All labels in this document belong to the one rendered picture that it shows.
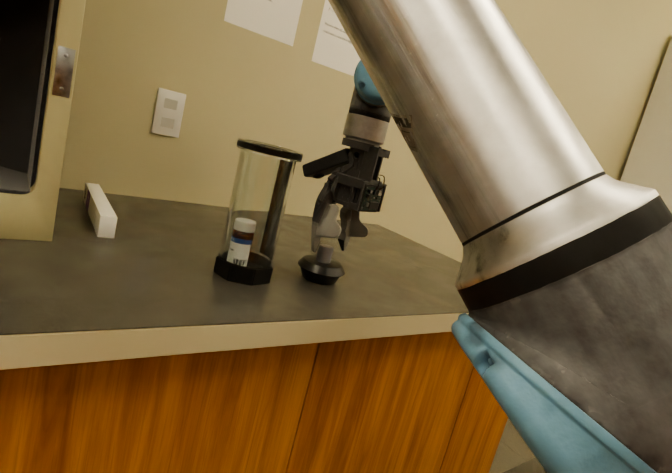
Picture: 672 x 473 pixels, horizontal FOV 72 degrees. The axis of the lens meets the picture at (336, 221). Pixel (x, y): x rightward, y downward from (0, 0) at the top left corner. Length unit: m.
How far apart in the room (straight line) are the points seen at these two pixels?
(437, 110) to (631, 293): 0.13
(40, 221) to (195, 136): 0.58
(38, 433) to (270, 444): 0.34
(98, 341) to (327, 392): 0.40
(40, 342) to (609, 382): 0.51
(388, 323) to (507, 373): 0.57
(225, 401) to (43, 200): 0.41
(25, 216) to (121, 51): 0.55
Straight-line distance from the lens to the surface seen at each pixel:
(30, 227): 0.84
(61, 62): 0.81
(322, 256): 0.86
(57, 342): 0.58
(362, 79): 0.68
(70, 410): 0.67
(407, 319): 0.83
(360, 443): 0.98
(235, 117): 1.34
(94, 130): 1.26
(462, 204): 0.26
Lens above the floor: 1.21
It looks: 10 degrees down
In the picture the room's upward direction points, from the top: 14 degrees clockwise
